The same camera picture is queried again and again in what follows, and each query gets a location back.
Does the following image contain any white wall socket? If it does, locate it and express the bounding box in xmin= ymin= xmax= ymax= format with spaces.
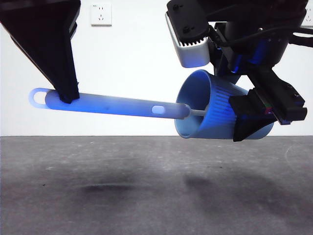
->
xmin=301 ymin=6 xmax=313 ymax=29
xmin=90 ymin=2 xmax=112 ymax=27

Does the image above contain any blue ribbed plastic cup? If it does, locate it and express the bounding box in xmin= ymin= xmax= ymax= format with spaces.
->
xmin=174 ymin=70 xmax=275 ymax=140

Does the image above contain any grey-handled sponge cup brush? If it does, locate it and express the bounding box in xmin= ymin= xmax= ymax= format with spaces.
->
xmin=28 ymin=87 xmax=209 ymax=120

